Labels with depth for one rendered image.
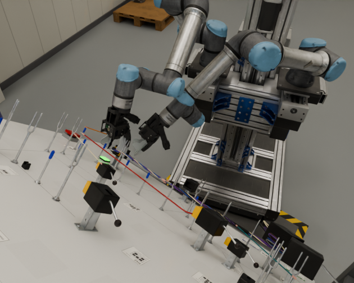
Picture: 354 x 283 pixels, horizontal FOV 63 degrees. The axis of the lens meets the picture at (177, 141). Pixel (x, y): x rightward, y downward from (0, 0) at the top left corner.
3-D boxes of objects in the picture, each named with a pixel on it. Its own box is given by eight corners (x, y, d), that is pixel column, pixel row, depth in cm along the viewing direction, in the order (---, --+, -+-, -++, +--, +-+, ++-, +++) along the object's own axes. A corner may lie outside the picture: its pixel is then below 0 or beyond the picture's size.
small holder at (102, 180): (101, 197, 79) (113, 174, 79) (87, 182, 86) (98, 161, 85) (114, 200, 83) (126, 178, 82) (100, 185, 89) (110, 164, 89)
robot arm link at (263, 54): (332, 48, 143) (245, 28, 119) (355, 62, 133) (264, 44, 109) (318, 69, 150) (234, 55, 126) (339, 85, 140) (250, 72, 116)
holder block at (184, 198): (194, 202, 133) (204, 183, 132) (184, 204, 122) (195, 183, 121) (186, 197, 135) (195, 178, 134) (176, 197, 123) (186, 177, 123)
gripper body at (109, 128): (99, 133, 111) (104, 104, 105) (116, 128, 117) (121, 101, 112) (113, 141, 107) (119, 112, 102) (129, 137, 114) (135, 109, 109)
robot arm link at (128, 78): (144, 68, 105) (134, 71, 97) (138, 96, 109) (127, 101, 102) (125, 62, 106) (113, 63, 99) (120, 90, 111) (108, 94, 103)
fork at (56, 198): (56, 197, 65) (84, 142, 65) (62, 201, 65) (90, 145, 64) (49, 197, 64) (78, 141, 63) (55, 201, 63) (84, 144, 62)
